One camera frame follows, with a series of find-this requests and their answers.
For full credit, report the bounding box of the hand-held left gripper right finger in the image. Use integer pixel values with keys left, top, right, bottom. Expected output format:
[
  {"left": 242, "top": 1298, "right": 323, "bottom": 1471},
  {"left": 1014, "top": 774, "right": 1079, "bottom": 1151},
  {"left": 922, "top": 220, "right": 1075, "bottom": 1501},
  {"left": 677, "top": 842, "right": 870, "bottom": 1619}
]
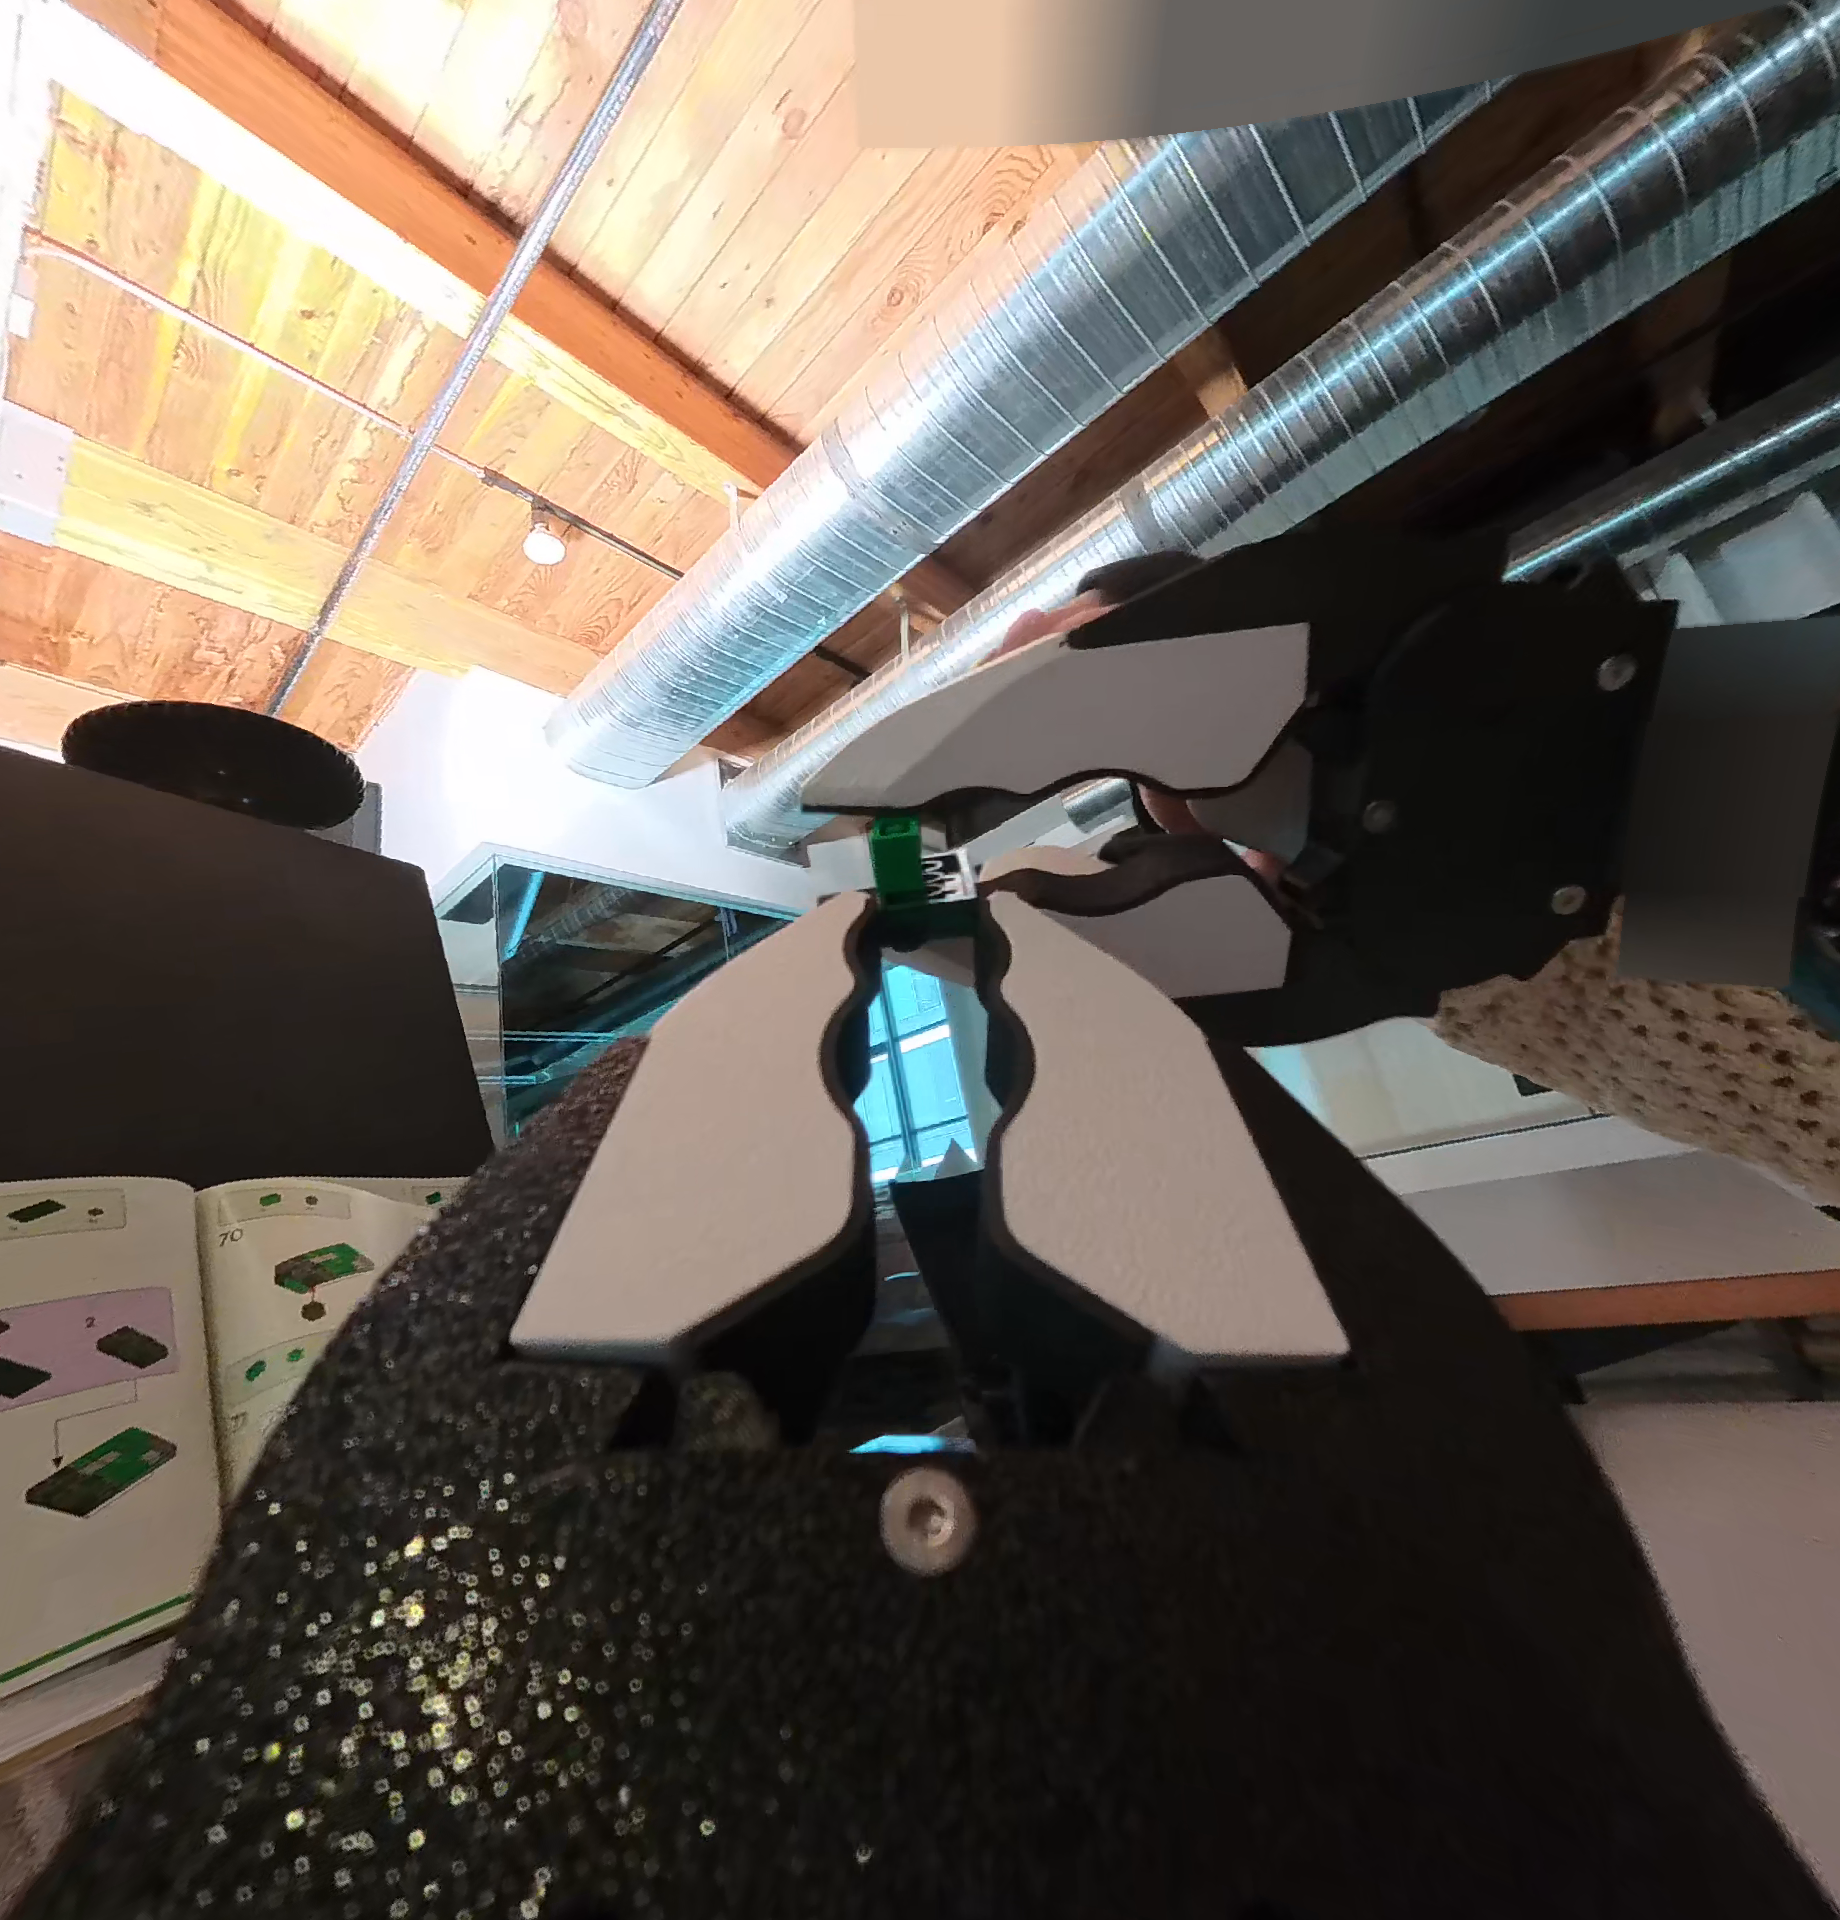
[{"left": 976, "top": 896, "right": 1351, "bottom": 1448}]

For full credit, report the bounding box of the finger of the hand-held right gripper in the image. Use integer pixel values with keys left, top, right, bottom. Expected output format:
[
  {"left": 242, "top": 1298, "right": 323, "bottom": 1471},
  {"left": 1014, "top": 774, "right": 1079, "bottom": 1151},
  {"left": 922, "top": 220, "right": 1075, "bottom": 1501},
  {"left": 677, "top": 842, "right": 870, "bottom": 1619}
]
[
  {"left": 798, "top": 618, "right": 1316, "bottom": 817},
  {"left": 984, "top": 843, "right": 1294, "bottom": 1003}
]

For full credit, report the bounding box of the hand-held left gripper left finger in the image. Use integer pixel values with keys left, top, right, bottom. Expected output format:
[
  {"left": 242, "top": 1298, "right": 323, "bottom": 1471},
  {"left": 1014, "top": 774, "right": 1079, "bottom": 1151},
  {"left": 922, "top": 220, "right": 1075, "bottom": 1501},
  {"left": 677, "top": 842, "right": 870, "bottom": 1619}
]
[{"left": 503, "top": 892, "right": 884, "bottom": 1448}]

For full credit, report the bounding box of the dark green lego assembly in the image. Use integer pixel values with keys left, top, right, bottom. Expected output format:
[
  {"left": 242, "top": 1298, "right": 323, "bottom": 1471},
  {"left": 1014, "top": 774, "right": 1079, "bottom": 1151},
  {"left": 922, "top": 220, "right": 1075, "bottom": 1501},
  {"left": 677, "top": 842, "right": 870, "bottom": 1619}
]
[{"left": 857, "top": 854, "right": 996, "bottom": 954}]

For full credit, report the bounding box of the person's right forearm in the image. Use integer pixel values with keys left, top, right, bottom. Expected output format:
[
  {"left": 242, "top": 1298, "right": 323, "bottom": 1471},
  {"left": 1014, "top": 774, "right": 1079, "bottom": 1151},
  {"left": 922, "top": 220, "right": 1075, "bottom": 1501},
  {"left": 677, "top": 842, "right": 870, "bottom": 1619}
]
[{"left": 1437, "top": 899, "right": 1840, "bottom": 1218}]

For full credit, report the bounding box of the lego instruction booklet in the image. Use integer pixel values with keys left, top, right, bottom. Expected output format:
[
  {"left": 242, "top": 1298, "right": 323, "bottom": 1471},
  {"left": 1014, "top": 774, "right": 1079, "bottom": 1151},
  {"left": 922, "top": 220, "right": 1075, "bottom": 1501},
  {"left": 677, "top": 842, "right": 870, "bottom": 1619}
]
[{"left": 0, "top": 1173, "right": 472, "bottom": 1711}]

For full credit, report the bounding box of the large window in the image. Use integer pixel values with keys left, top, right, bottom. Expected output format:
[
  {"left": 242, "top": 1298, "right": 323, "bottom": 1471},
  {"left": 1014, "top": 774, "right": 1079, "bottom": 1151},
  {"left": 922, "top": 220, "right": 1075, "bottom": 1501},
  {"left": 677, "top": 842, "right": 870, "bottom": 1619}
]
[{"left": 853, "top": 959, "right": 996, "bottom": 1187}]

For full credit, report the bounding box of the dark brown panel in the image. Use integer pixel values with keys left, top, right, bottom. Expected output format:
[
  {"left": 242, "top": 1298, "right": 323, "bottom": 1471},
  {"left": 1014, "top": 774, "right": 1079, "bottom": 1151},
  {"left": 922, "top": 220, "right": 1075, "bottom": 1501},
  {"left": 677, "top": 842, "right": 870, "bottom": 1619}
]
[{"left": 0, "top": 734, "right": 495, "bottom": 1187}]

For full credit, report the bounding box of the ceiling track light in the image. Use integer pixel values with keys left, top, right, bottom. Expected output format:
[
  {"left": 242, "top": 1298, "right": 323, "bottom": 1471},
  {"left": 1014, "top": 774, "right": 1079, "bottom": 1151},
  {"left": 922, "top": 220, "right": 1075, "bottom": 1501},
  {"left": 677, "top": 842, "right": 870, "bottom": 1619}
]
[{"left": 477, "top": 465, "right": 689, "bottom": 579}]

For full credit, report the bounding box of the black round object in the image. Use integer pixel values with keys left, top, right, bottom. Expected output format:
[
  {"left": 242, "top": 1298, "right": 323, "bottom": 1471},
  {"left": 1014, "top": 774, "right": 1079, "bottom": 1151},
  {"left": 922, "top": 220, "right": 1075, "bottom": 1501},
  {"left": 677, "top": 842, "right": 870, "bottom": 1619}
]
[{"left": 62, "top": 701, "right": 367, "bottom": 824}]

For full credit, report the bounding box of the grey ceiling pipe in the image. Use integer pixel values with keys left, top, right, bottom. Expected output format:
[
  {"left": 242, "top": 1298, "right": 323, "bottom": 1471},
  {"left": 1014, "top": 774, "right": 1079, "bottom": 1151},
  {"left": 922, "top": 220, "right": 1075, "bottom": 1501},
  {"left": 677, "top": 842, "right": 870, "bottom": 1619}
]
[{"left": 260, "top": 0, "right": 682, "bottom": 720}]

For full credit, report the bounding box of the glass partition wall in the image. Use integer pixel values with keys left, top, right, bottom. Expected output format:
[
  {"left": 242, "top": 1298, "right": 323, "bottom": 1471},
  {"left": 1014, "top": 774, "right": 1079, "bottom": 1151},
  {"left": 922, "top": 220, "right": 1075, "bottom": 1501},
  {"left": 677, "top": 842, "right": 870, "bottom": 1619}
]
[{"left": 433, "top": 843, "right": 846, "bottom": 1141}]

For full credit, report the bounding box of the silver ventilation duct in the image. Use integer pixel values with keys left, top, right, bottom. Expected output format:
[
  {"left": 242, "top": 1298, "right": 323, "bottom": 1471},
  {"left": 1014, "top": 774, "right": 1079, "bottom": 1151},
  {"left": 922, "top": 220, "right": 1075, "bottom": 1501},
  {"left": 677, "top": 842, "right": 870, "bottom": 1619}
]
[
  {"left": 545, "top": 74, "right": 1515, "bottom": 788},
  {"left": 1506, "top": 352, "right": 1840, "bottom": 586},
  {"left": 717, "top": 0, "right": 1840, "bottom": 856}
]

